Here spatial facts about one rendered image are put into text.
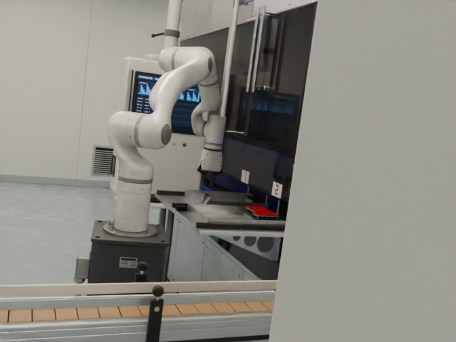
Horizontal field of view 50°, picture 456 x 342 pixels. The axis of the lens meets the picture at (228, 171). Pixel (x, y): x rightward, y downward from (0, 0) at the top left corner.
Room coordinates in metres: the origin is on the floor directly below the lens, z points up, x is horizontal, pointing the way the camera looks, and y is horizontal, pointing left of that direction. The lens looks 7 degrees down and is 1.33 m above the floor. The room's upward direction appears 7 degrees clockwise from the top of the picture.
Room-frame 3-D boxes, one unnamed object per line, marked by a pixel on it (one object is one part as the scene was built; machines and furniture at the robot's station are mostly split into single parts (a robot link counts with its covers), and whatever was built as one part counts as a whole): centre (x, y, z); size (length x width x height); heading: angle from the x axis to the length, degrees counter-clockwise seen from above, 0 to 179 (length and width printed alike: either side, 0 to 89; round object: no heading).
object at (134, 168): (1.73, 0.35, 1.16); 0.19 x 0.12 x 0.24; 68
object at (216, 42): (3.09, 0.18, 1.51); 0.49 x 0.01 x 0.59; 23
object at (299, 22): (2.18, -0.20, 1.51); 0.43 x 0.01 x 0.59; 23
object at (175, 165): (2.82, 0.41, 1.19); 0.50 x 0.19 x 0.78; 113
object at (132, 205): (1.72, 0.32, 0.95); 0.19 x 0.19 x 0.18
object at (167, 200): (2.19, -0.01, 0.87); 0.70 x 0.48 x 0.02; 23
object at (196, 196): (2.38, -0.01, 0.90); 0.34 x 0.26 x 0.04; 113
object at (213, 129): (2.31, 0.09, 1.24); 0.09 x 0.08 x 0.13; 67
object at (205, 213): (2.03, -0.05, 0.90); 0.34 x 0.26 x 0.04; 113
